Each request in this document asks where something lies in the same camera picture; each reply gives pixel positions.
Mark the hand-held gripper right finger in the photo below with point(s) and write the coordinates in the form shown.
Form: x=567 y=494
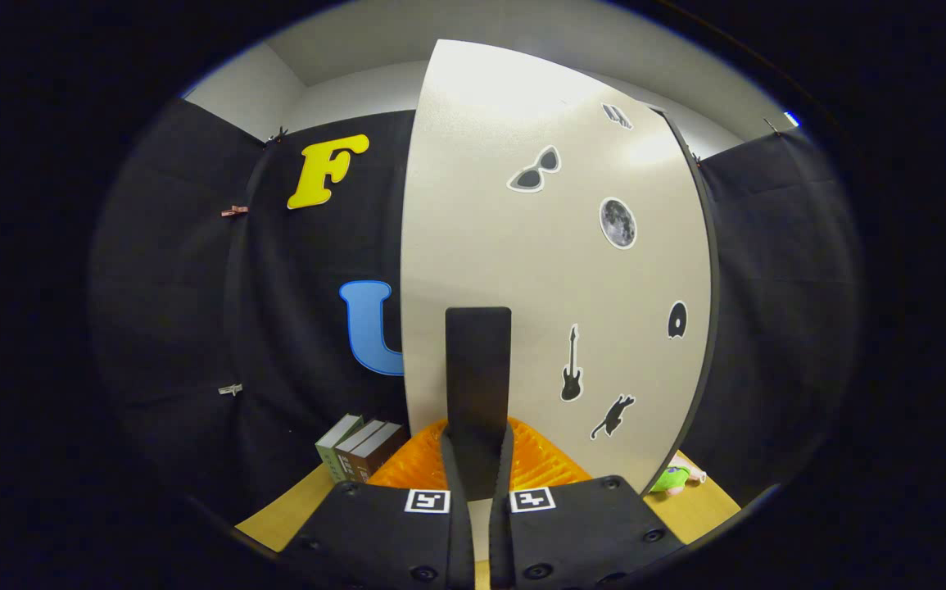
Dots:
x=501 y=541

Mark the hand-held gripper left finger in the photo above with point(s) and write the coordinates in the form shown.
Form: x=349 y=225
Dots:
x=460 y=533

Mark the green toy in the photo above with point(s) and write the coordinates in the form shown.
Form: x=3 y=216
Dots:
x=669 y=480

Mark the white clothespin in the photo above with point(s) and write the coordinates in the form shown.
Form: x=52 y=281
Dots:
x=231 y=389

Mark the black backdrop cloth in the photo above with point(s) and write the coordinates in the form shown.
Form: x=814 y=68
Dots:
x=169 y=287

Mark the pink clothespin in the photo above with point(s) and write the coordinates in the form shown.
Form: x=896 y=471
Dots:
x=234 y=211

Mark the black clip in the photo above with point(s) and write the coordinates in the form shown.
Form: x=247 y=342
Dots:
x=278 y=135
x=771 y=127

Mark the small ceiling light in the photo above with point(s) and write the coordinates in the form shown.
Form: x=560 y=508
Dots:
x=792 y=120

